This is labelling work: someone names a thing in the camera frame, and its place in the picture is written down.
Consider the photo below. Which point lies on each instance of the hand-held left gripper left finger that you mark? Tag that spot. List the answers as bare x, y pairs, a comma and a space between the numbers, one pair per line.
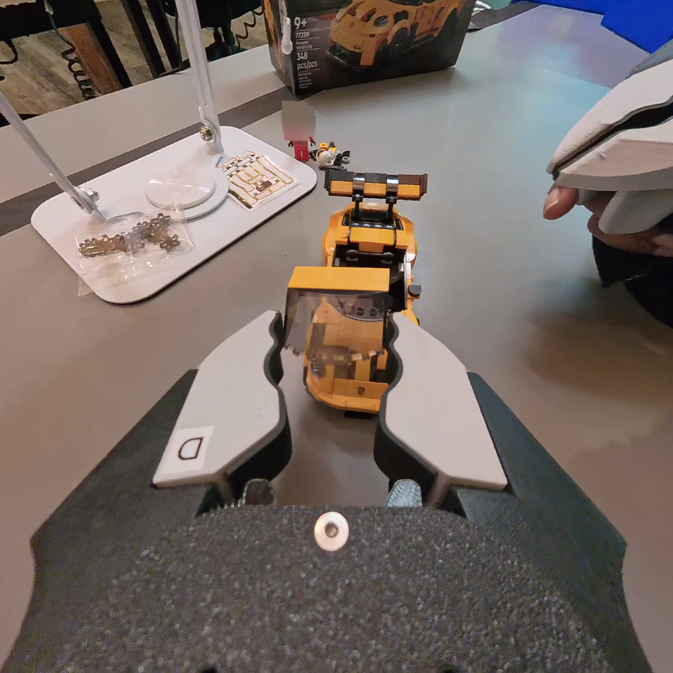
226, 410

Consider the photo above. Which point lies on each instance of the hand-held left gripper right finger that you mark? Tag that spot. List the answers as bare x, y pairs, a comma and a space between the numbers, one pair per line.
441, 415

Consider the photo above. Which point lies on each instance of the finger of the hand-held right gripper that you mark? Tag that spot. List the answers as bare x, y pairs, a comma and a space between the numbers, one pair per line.
631, 157
604, 115

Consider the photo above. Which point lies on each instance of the dark transparent lego windshield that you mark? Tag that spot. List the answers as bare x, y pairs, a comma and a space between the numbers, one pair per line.
299, 320

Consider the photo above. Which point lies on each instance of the yellow lego tile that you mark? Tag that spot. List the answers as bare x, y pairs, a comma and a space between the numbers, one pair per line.
336, 278

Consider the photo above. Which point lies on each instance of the yellow lego car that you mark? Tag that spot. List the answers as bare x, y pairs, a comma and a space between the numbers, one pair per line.
368, 242

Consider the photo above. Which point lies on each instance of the yellow black lego spoiler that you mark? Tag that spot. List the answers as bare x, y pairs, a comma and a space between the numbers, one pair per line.
342, 186

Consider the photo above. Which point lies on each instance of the person's right forearm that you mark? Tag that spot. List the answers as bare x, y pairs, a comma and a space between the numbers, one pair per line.
652, 299

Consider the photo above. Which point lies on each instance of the plastic bag of lego parts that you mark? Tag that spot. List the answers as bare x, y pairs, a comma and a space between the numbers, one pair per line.
126, 242

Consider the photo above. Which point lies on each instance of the lego sticker sheet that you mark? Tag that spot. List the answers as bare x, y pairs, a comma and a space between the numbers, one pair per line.
257, 181

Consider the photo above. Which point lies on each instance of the lego set box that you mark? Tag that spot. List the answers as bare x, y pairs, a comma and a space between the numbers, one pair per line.
368, 42

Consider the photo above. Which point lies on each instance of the red lego minifigure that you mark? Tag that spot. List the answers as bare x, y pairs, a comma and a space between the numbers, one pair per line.
301, 151

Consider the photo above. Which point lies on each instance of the small orange lego piece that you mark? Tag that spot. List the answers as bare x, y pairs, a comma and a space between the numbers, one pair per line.
328, 144

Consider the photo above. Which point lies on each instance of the person's right hand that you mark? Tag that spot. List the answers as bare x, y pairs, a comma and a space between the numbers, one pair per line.
560, 202

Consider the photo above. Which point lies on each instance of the blue labelled storage bin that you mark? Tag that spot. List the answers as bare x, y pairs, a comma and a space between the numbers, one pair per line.
641, 21

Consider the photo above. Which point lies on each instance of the white book stand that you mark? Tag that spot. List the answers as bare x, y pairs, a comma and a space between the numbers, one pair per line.
157, 263

